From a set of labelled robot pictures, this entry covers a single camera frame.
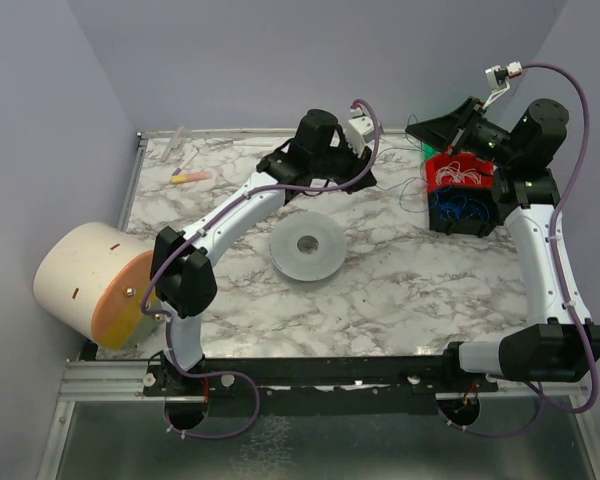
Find white purple pen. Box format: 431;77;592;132
172;151;198;176

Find green storage bin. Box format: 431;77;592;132
423;145;437;160

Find pink yellow highlighter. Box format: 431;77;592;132
171;172;211;184

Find black storage bin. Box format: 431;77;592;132
427;187;502;238

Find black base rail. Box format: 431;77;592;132
143;352;498;417

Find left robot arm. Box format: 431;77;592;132
141;99;381;375

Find clear plastic T piece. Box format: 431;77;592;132
161;126;185;162

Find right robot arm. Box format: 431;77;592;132
405;97;600;383

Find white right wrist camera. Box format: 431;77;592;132
483;61;523;110

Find white perforated cable spool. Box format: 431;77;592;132
269;212;347;283

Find beige cylinder with orange disc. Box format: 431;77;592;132
33;222;159;351

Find blue cable bundle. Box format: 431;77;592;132
437;192;494;224

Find red storage bin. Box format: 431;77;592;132
425;153;496;193

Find white cable bundle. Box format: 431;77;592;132
433;160;483;187

